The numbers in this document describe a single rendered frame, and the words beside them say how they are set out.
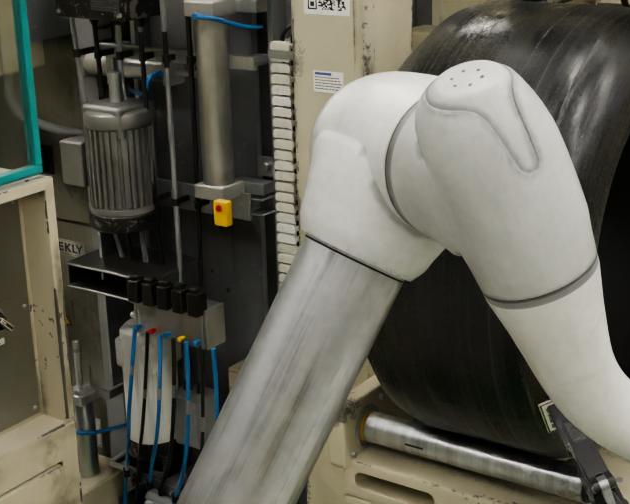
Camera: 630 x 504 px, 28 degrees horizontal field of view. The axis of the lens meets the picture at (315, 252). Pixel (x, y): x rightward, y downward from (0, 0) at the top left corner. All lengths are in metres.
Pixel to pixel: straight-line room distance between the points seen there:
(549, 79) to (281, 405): 0.56
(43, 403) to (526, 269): 1.07
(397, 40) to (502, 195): 0.84
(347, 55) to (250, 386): 0.71
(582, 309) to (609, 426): 0.12
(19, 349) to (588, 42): 0.90
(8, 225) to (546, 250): 0.98
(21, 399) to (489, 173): 1.07
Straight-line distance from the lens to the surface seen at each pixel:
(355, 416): 1.78
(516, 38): 1.56
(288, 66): 1.80
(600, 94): 1.49
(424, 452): 1.76
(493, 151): 0.96
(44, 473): 1.89
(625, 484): 1.90
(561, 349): 1.05
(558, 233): 0.99
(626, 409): 1.11
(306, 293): 1.11
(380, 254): 1.10
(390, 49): 1.76
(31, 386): 1.89
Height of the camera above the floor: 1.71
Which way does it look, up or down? 19 degrees down
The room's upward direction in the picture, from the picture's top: 2 degrees counter-clockwise
